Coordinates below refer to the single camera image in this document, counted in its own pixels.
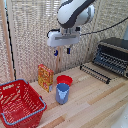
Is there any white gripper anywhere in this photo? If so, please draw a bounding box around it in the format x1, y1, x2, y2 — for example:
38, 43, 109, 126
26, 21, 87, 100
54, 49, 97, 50
46, 27, 81, 57

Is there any red bowl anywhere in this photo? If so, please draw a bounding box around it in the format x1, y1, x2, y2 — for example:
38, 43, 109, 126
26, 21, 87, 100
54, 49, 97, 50
55, 74, 74, 87

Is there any red shopping basket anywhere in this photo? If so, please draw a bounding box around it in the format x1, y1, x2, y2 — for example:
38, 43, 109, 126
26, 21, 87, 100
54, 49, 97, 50
0, 78, 47, 128

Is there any yellow red food box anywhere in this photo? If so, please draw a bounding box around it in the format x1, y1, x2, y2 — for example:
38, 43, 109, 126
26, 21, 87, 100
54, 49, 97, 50
37, 63, 55, 94

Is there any blue plastic cup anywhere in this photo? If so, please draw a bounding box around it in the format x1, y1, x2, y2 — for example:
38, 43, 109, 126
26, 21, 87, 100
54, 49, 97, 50
55, 82, 71, 106

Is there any black toaster oven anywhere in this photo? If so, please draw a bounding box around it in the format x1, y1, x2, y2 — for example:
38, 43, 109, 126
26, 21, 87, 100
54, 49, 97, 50
92, 37, 128, 79

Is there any black wire oven rack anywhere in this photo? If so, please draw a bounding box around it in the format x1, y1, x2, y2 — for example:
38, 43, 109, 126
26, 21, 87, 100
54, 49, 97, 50
79, 63, 112, 85

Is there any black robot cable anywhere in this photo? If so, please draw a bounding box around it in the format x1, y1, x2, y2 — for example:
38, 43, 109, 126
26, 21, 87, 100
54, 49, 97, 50
79, 16, 128, 37

